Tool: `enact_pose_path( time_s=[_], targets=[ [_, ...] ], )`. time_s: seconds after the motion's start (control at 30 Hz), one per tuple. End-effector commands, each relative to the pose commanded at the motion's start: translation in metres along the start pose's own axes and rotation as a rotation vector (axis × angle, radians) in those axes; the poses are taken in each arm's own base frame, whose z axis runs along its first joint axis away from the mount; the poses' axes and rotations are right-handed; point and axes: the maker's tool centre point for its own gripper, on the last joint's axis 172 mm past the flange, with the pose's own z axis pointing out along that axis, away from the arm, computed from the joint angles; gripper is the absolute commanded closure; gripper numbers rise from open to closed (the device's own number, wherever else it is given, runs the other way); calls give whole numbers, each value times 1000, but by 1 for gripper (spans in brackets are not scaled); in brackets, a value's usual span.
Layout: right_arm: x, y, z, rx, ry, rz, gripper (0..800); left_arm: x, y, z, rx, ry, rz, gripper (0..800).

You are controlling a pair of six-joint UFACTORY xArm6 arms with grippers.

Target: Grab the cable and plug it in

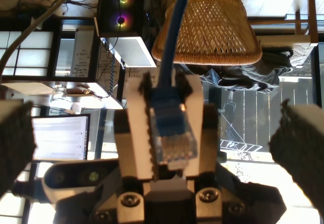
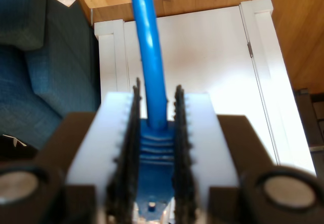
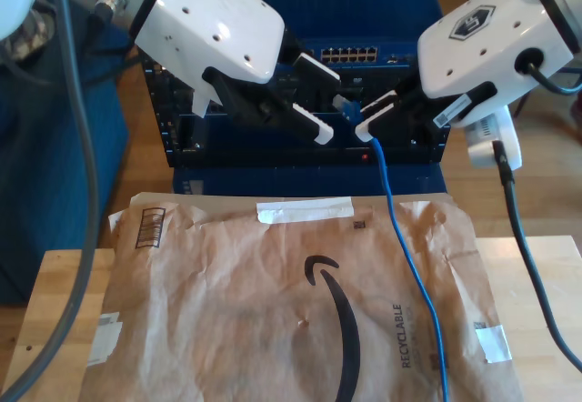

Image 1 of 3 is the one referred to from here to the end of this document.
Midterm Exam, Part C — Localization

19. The blue network cable clear plug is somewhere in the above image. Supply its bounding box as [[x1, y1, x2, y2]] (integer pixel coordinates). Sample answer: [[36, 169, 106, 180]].
[[149, 0, 198, 165]]

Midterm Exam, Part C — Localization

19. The gripper camera bar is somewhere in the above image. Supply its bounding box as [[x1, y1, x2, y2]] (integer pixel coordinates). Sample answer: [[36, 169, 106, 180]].
[[42, 159, 119, 204]]

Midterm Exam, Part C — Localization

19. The computer monitor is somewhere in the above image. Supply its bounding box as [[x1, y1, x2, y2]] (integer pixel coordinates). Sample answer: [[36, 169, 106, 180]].
[[31, 114, 91, 163]]

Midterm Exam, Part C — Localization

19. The whiteboard with writing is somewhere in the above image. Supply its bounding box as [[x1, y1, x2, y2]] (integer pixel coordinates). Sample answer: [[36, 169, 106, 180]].
[[70, 30, 95, 78]]

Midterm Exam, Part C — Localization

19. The grey-blue garment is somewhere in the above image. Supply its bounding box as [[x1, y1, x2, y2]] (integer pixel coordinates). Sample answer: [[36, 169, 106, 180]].
[[181, 49, 294, 94]]

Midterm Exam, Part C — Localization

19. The computer tower with lit fans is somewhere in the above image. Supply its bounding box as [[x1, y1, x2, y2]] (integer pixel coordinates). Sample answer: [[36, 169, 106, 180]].
[[97, 0, 145, 36]]

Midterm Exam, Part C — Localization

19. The wicker chair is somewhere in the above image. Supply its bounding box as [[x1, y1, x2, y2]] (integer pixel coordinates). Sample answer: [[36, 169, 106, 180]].
[[151, 0, 319, 66]]

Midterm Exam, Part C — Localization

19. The white flat panel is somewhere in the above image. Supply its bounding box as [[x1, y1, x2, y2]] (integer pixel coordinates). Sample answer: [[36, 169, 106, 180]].
[[104, 36, 157, 68]]

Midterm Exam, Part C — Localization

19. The thick grey cable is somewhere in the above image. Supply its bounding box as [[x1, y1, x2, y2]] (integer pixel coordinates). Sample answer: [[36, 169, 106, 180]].
[[0, 0, 90, 70]]

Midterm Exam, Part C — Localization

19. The black camera cable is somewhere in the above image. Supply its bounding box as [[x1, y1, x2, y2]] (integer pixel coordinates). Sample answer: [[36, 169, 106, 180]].
[[12, 178, 44, 200]]

